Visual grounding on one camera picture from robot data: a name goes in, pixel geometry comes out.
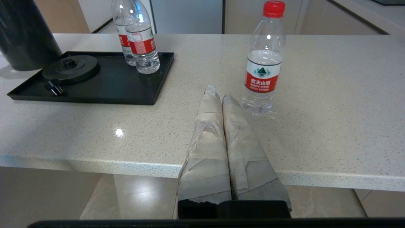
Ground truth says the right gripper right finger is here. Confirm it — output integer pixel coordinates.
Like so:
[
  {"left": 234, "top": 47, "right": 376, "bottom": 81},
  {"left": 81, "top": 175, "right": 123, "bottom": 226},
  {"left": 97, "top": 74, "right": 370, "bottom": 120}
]
[{"left": 221, "top": 93, "right": 292, "bottom": 211}]

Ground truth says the round black kettle base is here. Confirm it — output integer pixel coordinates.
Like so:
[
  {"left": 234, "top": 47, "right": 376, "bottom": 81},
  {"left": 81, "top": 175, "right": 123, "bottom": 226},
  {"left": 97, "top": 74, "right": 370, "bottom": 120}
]
[{"left": 42, "top": 55, "right": 100, "bottom": 85}]

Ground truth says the black electric kettle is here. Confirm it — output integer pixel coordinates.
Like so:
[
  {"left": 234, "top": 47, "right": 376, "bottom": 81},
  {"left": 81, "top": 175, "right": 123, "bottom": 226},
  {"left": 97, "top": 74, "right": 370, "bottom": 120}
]
[{"left": 0, "top": 0, "right": 63, "bottom": 71}]

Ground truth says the clear water bottle red cap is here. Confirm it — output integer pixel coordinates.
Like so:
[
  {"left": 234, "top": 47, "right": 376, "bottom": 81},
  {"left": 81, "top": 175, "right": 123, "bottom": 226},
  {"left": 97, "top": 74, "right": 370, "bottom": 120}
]
[
  {"left": 111, "top": 0, "right": 137, "bottom": 67},
  {"left": 241, "top": 1, "right": 287, "bottom": 115},
  {"left": 123, "top": 0, "right": 160, "bottom": 74}
]

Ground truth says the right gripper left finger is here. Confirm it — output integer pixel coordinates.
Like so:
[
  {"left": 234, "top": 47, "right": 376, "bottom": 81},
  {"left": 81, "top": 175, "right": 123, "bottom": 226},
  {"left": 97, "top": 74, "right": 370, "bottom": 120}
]
[{"left": 177, "top": 85, "right": 232, "bottom": 205}]

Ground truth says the light wooden door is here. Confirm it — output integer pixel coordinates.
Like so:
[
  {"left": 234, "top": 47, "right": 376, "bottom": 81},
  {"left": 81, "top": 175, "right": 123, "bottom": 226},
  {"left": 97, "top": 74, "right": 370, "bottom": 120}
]
[{"left": 34, "top": 0, "right": 91, "bottom": 34}]

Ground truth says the tall grey refrigerator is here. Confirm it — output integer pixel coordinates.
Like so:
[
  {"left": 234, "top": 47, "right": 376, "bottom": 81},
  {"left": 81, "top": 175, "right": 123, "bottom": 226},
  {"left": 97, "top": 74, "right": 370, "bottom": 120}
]
[{"left": 149, "top": 0, "right": 225, "bottom": 35}]

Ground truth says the black rectangular serving tray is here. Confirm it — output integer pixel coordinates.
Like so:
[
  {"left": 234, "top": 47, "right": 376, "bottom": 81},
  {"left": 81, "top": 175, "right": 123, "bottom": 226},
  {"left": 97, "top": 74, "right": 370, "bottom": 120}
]
[{"left": 7, "top": 51, "right": 175, "bottom": 105}]

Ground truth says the black power plug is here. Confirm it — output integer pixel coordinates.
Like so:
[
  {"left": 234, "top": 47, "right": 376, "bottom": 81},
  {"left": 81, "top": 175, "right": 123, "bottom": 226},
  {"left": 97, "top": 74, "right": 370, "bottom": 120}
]
[{"left": 44, "top": 80, "right": 65, "bottom": 96}]

